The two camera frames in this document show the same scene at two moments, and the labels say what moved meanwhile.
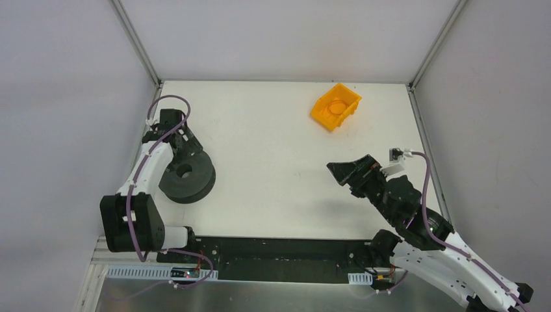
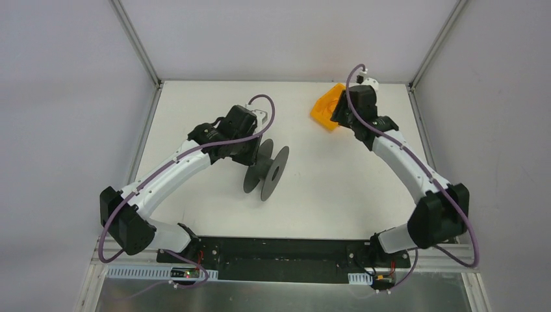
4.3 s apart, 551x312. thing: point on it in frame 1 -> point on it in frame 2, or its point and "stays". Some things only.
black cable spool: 189,179 -> 268,169
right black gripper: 359,176 -> 341,113
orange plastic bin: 334,106 stays
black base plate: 299,260 stays
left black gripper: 182,143 -> 240,154
